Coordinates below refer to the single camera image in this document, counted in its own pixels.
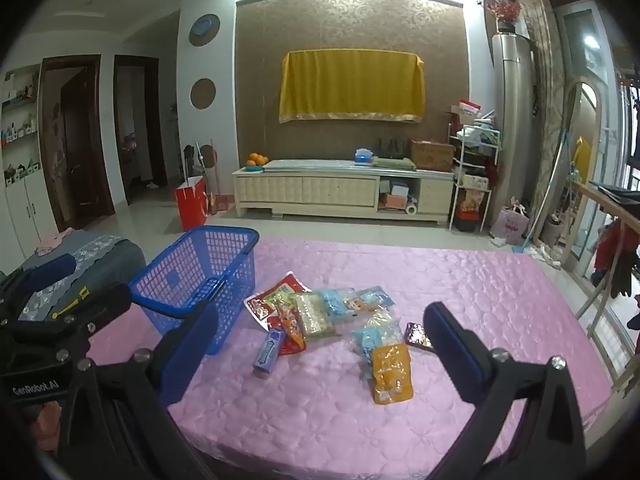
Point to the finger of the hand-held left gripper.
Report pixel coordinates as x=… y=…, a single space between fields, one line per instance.
x=50 y=271
x=100 y=305

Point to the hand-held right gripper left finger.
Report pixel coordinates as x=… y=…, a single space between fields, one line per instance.
x=192 y=355

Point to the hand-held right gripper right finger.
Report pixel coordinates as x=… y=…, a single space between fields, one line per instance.
x=450 y=347

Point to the purple snack packet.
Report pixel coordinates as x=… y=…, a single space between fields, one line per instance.
x=416 y=336

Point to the orange snack packet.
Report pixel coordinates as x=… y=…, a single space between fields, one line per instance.
x=392 y=375

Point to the blue chewing gum box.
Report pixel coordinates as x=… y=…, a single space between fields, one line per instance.
x=267 y=355

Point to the large red snack packet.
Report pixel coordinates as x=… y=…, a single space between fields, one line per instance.
x=257 y=305

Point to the blue plastic basket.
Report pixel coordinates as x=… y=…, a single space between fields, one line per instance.
x=215 y=231

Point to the cracker packet green ends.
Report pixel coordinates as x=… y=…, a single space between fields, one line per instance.
x=312 y=315

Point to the person's left hand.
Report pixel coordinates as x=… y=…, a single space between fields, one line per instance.
x=45 y=417

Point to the pink cloth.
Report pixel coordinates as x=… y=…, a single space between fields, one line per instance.
x=52 y=241

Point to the chair with grey cover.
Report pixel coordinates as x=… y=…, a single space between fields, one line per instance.
x=100 y=255

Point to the dark wooden door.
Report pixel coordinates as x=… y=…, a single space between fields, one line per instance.
x=75 y=150

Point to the red paper bag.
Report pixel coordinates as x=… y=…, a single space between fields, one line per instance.
x=191 y=205

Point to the pink paper bag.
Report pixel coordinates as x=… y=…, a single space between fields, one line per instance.
x=509 y=225

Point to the white paper roll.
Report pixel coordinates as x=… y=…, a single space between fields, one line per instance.
x=411 y=209

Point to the red broom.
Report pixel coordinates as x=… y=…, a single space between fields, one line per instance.
x=219 y=204

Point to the orange box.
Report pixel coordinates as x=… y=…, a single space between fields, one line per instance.
x=396 y=202

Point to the white metal rack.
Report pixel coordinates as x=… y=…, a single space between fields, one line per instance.
x=452 y=185

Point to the open wooden doorway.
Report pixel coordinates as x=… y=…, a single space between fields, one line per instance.
x=140 y=125

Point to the red hanging clothing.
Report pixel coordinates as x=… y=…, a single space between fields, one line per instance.
x=607 y=250

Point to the brown cardboard box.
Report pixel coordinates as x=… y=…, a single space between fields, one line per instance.
x=432 y=156

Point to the green folded cushion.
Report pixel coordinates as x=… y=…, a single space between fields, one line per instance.
x=395 y=163

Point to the cream tv cabinet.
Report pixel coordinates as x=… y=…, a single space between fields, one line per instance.
x=325 y=190

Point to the pile of oranges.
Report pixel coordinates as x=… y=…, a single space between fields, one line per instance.
x=256 y=159

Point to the black router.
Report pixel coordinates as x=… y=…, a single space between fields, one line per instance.
x=390 y=149

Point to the blue tissue box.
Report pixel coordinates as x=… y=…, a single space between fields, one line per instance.
x=363 y=157

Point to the wooden clothes rack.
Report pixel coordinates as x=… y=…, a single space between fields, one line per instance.
x=595 y=192

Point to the tall standing air conditioner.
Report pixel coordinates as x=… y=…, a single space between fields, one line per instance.
x=512 y=125

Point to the red white box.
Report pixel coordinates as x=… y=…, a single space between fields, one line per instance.
x=470 y=108

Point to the arched standing mirror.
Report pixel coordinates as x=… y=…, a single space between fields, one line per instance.
x=580 y=125

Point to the yellow hanging cloth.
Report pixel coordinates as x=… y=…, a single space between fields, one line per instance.
x=350 y=85

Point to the gold patterned curtain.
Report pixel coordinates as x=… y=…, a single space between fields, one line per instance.
x=542 y=60

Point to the vase with red flowers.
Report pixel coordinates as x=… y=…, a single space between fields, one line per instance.
x=506 y=12

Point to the white wall shelf cabinet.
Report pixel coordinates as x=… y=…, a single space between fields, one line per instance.
x=20 y=160

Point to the round wall niche blue plate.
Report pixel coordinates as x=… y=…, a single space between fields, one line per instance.
x=204 y=29

